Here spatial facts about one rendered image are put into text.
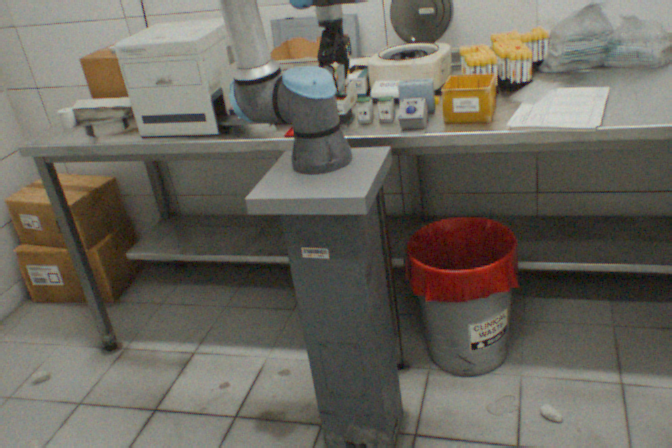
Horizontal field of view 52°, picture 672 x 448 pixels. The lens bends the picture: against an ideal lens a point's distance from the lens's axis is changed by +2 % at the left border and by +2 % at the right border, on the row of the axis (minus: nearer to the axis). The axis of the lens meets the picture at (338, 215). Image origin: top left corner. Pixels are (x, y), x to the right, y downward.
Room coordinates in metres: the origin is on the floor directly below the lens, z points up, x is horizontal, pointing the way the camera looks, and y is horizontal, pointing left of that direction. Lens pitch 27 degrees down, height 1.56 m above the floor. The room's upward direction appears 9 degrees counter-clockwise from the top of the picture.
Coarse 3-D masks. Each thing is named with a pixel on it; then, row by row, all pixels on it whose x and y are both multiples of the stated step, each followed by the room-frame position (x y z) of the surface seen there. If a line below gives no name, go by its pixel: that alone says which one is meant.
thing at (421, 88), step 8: (400, 80) 1.96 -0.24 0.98; (408, 80) 1.95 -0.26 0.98; (416, 80) 1.94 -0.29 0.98; (424, 80) 1.93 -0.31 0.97; (432, 80) 1.92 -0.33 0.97; (400, 88) 1.93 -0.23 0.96; (408, 88) 1.92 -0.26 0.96; (416, 88) 1.91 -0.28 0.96; (424, 88) 1.91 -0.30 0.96; (432, 88) 1.91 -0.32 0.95; (400, 96) 1.93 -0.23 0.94; (408, 96) 1.92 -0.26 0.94; (416, 96) 1.92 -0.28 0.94; (424, 96) 1.91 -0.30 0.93; (432, 96) 1.90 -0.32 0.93; (432, 104) 1.90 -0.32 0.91; (432, 112) 1.90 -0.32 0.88
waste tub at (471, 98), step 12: (444, 84) 1.86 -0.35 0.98; (456, 84) 1.93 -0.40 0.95; (468, 84) 1.92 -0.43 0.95; (480, 84) 1.90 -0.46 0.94; (492, 84) 1.82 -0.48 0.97; (444, 96) 1.82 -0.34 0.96; (456, 96) 1.80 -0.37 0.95; (468, 96) 1.79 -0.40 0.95; (480, 96) 1.78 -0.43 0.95; (492, 96) 1.82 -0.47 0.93; (444, 108) 1.82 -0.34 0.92; (456, 108) 1.80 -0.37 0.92; (468, 108) 1.79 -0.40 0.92; (480, 108) 1.78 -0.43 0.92; (492, 108) 1.81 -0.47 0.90; (444, 120) 1.82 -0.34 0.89; (456, 120) 1.80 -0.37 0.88; (468, 120) 1.79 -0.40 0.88; (480, 120) 1.78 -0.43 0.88
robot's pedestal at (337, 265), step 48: (288, 240) 1.51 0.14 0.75; (336, 240) 1.47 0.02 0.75; (336, 288) 1.48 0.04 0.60; (384, 288) 1.61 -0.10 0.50; (336, 336) 1.49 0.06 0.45; (384, 336) 1.55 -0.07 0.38; (336, 384) 1.50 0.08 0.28; (384, 384) 1.49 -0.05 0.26; (336, 432) 1.50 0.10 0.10; (384, 432) 1.45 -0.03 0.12
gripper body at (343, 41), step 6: (342, 18) 1.97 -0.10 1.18; (324, 24) 1.94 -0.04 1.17; (330, 24) 1.94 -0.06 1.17; (336, 24) 1.94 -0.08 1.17; (342, 30) 2.01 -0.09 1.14; (342, 36) 2.00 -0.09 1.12; (342, 42) 1.95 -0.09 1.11; (348, 42) 1.99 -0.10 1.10; (342, 48) 1.94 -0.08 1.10; (348, 48) 1.99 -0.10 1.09; (336, 54) 1.95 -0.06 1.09; (342, 54) 1.94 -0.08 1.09; (336, 60) 1.94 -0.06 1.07
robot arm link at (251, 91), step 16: (224, 0) 1.60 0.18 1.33; (240, 0) 1.59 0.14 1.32; (256, 0) 1.63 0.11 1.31; (224, 16) 1.61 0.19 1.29; (240, 16) 1.59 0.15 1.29; (256, 16) 1.61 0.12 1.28; (240, 32) 1.60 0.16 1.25; (256, 32) 1.61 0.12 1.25; (240, 48) 1.60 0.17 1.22; (256, 48) 1.60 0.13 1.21; (240, 64) 1.61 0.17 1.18; (256, 64) 1.60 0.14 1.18; (272, 64) 1.63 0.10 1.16; (240, 80) 1.60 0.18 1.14; (256, 80) 1.59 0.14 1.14; (272, 80) 1.60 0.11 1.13; (240, 96) 1.62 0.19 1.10; (256, 96) 1.59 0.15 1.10; (240, 112) 1.62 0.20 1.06; (256, 112) 1.60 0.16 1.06; (272, 112) 1.57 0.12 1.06
